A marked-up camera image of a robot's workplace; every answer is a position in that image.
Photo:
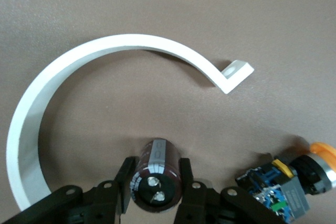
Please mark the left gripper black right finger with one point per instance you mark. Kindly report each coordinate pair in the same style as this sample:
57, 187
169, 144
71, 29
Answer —
186, 182

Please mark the dark brown cylindrical capacitor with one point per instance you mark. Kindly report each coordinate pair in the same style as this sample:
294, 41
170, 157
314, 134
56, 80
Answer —
155, 192

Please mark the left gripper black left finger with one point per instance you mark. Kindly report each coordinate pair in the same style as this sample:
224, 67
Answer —
123, 182

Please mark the large white C-shaped pipe clamp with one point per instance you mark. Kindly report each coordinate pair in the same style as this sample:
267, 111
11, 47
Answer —
131, 41

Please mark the orange knob switch blue block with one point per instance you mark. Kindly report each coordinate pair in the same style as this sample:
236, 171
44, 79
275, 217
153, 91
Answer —
296, 195

